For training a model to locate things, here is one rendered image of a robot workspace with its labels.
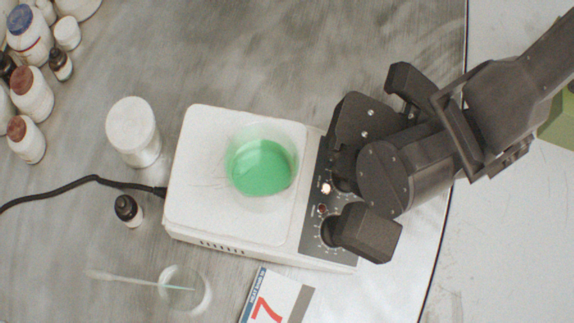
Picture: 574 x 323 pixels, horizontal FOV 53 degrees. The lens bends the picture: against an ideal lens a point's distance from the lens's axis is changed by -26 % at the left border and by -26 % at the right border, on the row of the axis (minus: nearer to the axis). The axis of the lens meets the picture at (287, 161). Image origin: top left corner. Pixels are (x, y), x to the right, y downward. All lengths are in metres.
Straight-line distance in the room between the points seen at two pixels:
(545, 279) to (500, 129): 0.37
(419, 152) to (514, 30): 0.46
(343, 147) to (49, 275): 0.40
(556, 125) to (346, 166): 0.34
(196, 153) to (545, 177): 0.44
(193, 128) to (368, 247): 0.21
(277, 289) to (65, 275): 0.26
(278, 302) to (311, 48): 0.29
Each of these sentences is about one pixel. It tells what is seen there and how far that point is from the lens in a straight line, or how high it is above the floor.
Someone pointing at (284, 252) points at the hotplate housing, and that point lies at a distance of 0.71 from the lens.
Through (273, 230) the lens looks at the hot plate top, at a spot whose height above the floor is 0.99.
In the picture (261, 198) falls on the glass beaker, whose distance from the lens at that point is 0.63.
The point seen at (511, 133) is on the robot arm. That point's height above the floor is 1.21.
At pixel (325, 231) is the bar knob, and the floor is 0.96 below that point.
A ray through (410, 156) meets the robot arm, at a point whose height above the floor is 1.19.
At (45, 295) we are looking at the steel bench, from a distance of 0.82.
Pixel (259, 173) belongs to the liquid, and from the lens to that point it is 0.67.
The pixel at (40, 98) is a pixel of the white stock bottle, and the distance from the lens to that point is 0.81.
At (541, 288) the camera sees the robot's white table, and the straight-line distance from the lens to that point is 0.85.
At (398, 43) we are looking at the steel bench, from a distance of 0.86.
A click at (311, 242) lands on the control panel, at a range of 0.72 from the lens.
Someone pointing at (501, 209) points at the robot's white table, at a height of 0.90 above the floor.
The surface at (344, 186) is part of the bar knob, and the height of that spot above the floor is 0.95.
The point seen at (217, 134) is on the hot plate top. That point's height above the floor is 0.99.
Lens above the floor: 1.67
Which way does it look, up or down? 75 degrees down
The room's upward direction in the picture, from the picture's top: 6 degrees clockwise
